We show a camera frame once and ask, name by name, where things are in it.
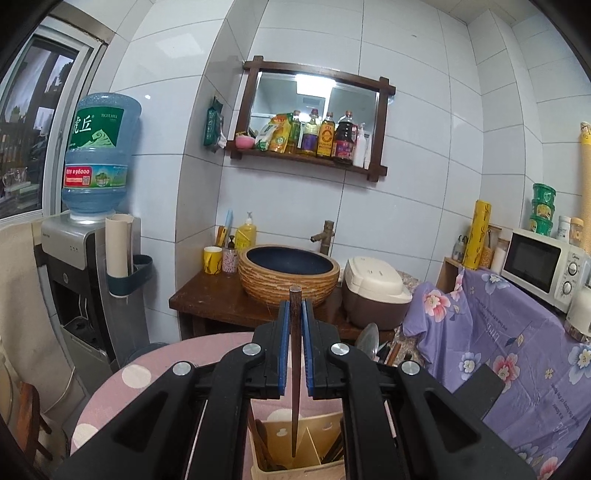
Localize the yellow label bottle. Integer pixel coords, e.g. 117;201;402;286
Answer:
316;112;336;159

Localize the white round container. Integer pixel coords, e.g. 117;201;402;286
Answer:
564;286;591;345

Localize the white bottle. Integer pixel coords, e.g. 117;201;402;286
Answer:
352;124;373;169

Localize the dark blue round bin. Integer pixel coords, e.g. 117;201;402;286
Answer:
127;342;170;366

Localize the blue cup holder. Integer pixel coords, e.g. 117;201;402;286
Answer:
107;254;154;296

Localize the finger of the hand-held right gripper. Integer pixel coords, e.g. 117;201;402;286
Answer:
455;364;505;420

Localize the brown and white rice cooker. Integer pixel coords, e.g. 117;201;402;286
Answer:
342;256;413;330

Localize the yellow cup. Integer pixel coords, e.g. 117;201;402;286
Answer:
204;246;224;276

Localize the black chopstick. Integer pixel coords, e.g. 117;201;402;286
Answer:
322;438;345;465

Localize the yellow patterned roll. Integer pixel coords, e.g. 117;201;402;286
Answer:
462;200;492;271

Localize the bronze faucet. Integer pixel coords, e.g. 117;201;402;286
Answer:
310;220;336;257

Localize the water dispenser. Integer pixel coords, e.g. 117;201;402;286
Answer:
41;213;139;370

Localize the wooden framed mirror shelf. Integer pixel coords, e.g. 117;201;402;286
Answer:
230;56;397;182

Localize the blue water jug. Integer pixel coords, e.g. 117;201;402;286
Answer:
61;92;143;226

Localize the green hanging packet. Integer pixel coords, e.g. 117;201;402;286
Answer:
204;97;226;148

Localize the pink polka dot tablecloth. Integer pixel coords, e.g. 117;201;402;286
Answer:
69;332;345;462

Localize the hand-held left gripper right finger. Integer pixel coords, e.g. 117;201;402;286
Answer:
300;299;539;480

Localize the wooden vanity counter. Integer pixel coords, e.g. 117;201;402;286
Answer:
169;270;398;343

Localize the beige cloth cover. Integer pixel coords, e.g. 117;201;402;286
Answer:
0;222;89;409

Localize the wooden stool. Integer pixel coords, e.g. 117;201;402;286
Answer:
17;381;54;461

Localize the white canister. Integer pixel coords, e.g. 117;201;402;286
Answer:
490;239;510;273

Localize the window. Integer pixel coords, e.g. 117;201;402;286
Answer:
0;23;110;223

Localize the yellow soap pump bottle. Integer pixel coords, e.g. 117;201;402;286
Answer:
235;211;257;253

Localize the white microwave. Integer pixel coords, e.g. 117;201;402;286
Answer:
501;227;590;315

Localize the beige plastic utensil holder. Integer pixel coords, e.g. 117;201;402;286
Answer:
249;408;347;480

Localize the purple label bottle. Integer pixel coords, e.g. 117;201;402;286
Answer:
300;109;321;157

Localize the dark soy sauce bottle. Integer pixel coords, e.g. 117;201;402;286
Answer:
331;111;358;165

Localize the wooden box shelf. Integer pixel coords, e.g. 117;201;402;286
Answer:
436;224;505;294

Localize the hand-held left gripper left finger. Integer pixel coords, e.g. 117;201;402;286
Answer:
53;300;291;480

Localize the beige paper cup tube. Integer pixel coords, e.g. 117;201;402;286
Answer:
105;213;135;280

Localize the brown wooden spoon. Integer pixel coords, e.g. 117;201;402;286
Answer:
252;416;279;472

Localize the green oil bottle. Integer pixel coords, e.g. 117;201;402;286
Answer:
287;111;304;156

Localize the yellow seasoning packet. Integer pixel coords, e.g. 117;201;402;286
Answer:
268;115;293;154

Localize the purple floral cloth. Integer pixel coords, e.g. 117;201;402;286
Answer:
403;268;591;468

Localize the metal spoon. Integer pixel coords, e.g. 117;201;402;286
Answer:
355;323;380;363

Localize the woven round sink basin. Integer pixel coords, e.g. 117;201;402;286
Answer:
238;244;342;309

